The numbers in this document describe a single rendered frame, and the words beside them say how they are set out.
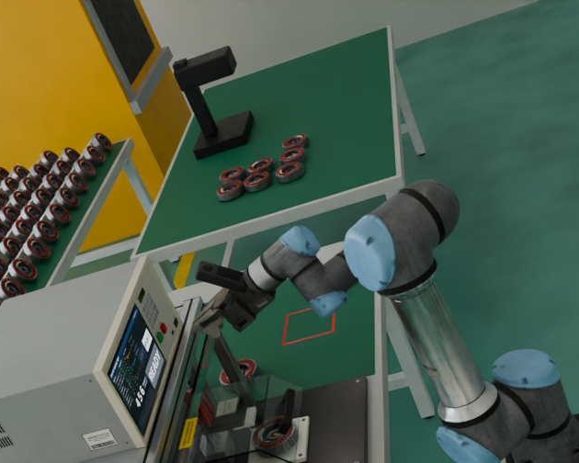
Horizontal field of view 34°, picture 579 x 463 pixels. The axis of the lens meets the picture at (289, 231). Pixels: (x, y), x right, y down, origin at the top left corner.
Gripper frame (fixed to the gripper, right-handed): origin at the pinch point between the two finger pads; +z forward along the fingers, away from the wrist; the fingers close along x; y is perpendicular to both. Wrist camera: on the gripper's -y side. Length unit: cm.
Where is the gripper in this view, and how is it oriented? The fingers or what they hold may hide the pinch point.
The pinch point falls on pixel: (192, 326)
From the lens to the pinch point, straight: 212.2
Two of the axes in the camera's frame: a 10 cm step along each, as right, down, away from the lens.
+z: -6.8, 6.1, 4.0
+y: 7.3, 6.3, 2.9
